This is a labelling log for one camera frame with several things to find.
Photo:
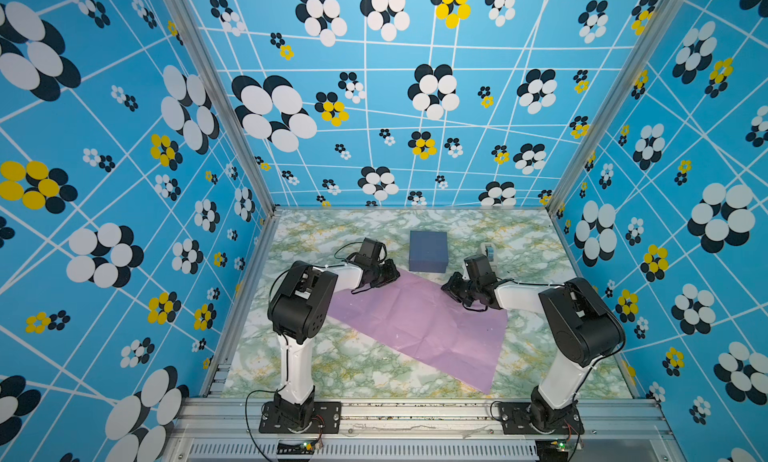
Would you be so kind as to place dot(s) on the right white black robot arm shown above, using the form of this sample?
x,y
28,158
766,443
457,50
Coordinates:
x,y
584,330

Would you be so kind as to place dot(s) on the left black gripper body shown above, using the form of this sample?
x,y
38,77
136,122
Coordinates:
x,y
381,274

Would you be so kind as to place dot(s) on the dark blue gift box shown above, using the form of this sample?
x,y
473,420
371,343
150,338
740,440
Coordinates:
x,y
428,251

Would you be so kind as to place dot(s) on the left green circuit board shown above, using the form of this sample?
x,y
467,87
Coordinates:
x,y
300,448

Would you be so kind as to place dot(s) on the aluminium front rail frame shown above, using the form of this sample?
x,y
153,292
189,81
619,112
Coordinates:
x,y
421,430

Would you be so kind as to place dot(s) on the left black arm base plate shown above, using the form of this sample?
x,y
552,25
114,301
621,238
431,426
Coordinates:
x,y
284,418

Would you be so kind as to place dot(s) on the green circuit board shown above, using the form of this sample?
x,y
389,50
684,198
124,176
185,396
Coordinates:
x,y
300,448
552,451

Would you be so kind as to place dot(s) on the right green circuit board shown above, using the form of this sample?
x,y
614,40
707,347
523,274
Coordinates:
x,y
552,451

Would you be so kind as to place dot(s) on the white tape dispenser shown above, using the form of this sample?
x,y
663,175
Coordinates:
x,y
489,251

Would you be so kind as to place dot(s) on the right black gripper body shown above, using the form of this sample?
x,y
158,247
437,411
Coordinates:
x,y
470,292

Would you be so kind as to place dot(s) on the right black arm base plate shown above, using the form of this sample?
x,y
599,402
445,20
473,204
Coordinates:
x,y
538,419

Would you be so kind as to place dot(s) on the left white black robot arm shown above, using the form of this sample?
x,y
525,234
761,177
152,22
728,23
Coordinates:
x,y
298,310

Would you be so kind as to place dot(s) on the purple wrapping paper sheet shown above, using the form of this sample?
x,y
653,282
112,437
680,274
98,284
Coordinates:
x,y
413,316

